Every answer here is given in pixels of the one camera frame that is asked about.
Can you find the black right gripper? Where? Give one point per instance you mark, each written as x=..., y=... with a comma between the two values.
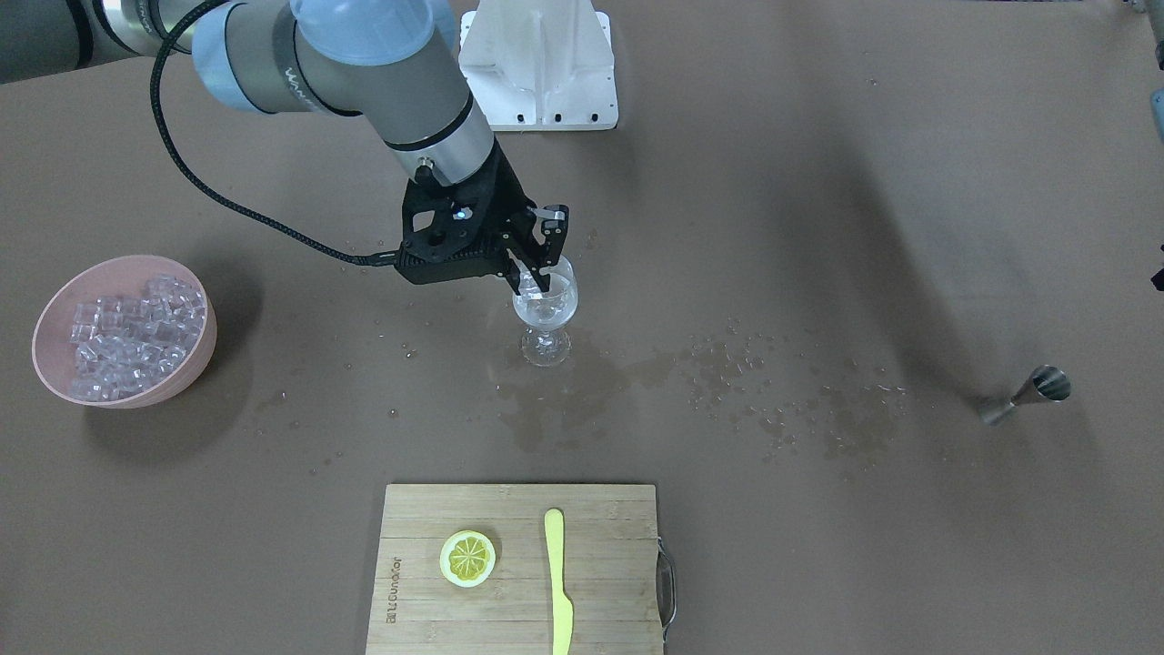
x=512, y=197

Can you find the clear ice cube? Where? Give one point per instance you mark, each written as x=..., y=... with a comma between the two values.
x=529, y=290

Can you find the steel cone jigger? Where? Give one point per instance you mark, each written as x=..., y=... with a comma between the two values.
x=1045, y=385

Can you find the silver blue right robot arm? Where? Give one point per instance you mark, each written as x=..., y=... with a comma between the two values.
x=388, y=61

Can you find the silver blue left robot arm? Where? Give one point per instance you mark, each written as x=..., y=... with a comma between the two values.
x=1154, y=11

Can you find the clear wine glass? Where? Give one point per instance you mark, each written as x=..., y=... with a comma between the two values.
x=545, y=342

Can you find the clear ice cubes pile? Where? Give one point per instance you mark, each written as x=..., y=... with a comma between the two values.
x=137, y=345

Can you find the bamboo cutting board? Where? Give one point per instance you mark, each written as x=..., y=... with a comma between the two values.
x=611, y=565

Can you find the yellow lemon slice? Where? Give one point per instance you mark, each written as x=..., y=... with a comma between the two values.
x=467, y=558

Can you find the yellow plastic knife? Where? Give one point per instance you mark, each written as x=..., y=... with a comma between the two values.
x=561, y=606

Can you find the pink bowl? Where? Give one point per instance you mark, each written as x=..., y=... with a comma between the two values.
x=51, y=354

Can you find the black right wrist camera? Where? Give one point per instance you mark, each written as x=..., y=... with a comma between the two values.
x=445, y=239

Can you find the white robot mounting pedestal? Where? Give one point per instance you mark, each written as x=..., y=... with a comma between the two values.
x=540, y=66

